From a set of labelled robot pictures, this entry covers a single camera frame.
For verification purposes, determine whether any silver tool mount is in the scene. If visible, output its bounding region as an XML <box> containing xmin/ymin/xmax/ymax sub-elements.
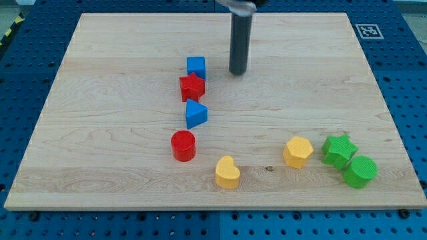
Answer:
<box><xmin>216</xmin><ymin>0</ymin><xmax>268</xmax><ymax>16</ymax></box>

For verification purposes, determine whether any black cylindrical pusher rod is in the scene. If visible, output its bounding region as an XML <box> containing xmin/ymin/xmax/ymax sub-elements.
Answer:
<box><xmin>229</xmin><ymin>13</ymin><xmax>252</xmax><ymax>75</ymax></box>

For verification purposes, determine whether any yellow hexagon block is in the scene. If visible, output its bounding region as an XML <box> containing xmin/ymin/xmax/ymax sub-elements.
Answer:
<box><xmin>283</xmin><ymin>136</ymin><xmax>314</xmax><ymax>169</ymax></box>

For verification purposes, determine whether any blue cube block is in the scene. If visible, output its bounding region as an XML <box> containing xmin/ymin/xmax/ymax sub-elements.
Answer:
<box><xmin>186</xmin><ymin>56</ymin><xmax>206</xmax><ymax>79</ymax></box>

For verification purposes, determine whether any red star block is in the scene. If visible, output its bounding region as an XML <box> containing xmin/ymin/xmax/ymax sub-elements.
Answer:
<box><xmin>179</xmin><ymin>73</ymin><xmax>205</xmax><ymax>102</ymax></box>

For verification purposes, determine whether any blue triangle block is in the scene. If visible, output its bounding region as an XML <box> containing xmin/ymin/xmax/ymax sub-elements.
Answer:
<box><xmin>185</xmin><ymin>99</ymin><xmax>208</xmax><ymax>129</ymax></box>

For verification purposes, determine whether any white fiducial marker tag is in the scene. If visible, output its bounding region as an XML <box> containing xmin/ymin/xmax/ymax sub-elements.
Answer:
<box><xmin>356</xmin><ymin>23</ymin><xmax>384</xmax><ymax>39</ymax></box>

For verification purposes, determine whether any red cylinder block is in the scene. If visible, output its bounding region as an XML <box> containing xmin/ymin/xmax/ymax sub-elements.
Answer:
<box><xmin>171</xmin><ymin>130</ymin><xmax>196</xmax><ymax>162</ymax></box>

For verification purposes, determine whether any wooden board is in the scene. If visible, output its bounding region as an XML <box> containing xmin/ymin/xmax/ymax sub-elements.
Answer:
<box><xmin>5</xmin><ymin>13</ymin><xmax>426</xmax><ymax>211</ymax></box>

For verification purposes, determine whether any yellow heart block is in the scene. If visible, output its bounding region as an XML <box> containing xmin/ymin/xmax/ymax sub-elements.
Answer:
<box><xmin>215</xmin><ymin>155</ymin><xmax>241</xmax><ymax>189</ymax></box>

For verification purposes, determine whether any green star block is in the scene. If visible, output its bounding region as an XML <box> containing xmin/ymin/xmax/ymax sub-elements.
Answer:
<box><xmin>322</xmin><ymin>134</ymin><xmax>358</xmax><ymax>170</ymax></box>

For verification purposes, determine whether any green cylinder block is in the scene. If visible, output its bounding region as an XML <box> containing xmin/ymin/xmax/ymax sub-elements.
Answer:
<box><xmin>342</xmin><ymin>156</ymin><xmax>378</xmax><ymax>189</ymax></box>

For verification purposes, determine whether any yellow black hazard tape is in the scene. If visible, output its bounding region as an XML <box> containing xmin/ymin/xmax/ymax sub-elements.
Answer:
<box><xmin>1</xmin><ymin>12</ymin><xmax>25</xmax><ymax>47</ymax></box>

